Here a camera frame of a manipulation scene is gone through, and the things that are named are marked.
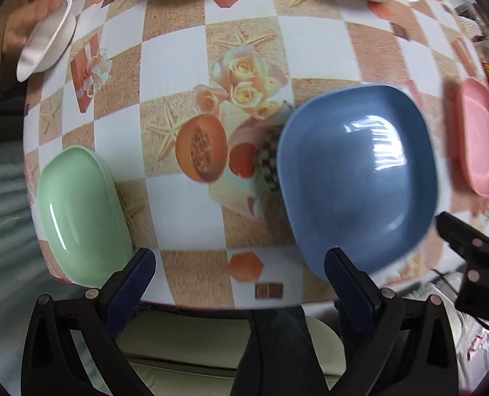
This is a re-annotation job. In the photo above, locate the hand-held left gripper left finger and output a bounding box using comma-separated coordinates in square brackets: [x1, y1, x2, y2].
[20, 247, 156, 396]

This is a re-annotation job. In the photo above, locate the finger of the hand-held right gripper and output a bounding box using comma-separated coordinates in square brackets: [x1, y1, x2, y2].
[435, 210, 489, 265]

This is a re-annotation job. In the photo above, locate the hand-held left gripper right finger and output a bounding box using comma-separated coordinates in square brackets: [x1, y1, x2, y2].
[324, 247, 470, 396]

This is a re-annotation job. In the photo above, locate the pink square plate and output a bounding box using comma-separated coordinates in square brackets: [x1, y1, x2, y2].
[446, 76, 489, 199]

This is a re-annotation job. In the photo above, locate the blue square plate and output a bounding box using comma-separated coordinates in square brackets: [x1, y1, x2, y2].
[277, 84, 440, 285]

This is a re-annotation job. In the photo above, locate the cream chair seat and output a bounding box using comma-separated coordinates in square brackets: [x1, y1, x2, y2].
[114, 311, 346, 396]

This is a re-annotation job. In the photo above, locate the green square plate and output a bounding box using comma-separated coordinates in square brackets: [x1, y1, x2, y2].
[36, 145, 135, 287]

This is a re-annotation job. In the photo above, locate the person's dark trouser leg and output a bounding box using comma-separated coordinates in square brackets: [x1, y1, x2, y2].
[230, 307, 344, 396]

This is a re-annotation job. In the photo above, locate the printed checkered tablecloth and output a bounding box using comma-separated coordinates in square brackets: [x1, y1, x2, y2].
[22, 0, 489, 310]

